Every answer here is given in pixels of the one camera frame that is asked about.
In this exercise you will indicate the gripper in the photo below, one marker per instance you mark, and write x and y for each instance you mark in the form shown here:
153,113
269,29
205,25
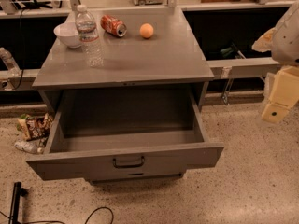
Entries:
287,39

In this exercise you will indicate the grey top drawer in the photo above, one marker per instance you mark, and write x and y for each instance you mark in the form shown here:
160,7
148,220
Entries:
116,134

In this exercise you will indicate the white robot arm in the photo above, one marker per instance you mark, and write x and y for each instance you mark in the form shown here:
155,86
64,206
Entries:
282,40

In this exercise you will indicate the grey metal drawer cabinet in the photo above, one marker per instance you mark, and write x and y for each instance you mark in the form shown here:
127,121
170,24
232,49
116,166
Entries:
171,58

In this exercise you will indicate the orange fruit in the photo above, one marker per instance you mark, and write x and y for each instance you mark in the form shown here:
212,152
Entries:
146,30

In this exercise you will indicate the red soda can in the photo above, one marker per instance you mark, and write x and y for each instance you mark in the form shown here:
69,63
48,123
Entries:
113,26

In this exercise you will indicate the clear plastic water bottle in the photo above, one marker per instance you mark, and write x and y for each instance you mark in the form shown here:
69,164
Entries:
89,37

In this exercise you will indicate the white ceramic bowl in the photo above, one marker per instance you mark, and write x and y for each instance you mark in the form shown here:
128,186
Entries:
67,33

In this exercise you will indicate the snack chip bag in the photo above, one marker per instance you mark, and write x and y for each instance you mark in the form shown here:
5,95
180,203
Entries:
34,128

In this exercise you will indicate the crushed plastic bottle on floor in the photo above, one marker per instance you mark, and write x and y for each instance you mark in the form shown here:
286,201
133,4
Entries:
32,147

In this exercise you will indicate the plastic bottle on left ledge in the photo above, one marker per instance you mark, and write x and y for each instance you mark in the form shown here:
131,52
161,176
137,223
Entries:
10,63

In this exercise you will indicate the black stand on floor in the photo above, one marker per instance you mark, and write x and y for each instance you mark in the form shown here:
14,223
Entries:
18,192

